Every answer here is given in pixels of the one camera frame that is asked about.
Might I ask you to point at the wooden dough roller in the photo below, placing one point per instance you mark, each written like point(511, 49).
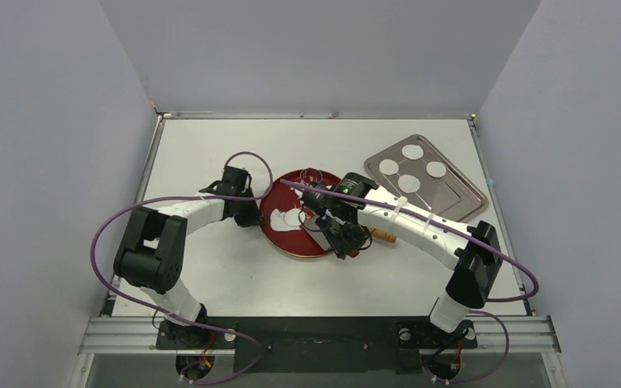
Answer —
point(382, 235)

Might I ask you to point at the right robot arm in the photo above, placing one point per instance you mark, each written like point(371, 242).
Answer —
point(472, 253)

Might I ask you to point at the white dumpling wrapper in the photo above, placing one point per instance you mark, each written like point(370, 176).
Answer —
point(412, 152)
point(408, 184)
point(388, 167)
point(436, 169)

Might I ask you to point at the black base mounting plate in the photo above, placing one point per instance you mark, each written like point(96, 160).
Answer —
point(404, 345)

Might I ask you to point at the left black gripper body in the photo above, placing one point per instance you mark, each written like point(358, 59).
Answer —
point(248, 213)

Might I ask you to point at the round red lacquer tray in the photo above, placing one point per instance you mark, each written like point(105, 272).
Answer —
point(284, 197)

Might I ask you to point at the round cut dough wrapper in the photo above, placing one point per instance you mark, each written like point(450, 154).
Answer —
point(294, 218)

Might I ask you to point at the rectangular steel tray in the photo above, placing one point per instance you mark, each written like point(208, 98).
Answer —
point(453, 197)

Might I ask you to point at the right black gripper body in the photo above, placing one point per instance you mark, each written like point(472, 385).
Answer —
point(340, 235)

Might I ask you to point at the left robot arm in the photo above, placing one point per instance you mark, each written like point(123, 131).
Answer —
point(151, 252)

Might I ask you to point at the aluminium frame rail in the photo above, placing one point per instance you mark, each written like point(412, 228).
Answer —
point(140, 335)

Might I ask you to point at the white dough piece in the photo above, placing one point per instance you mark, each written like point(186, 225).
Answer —
point(276, 221)

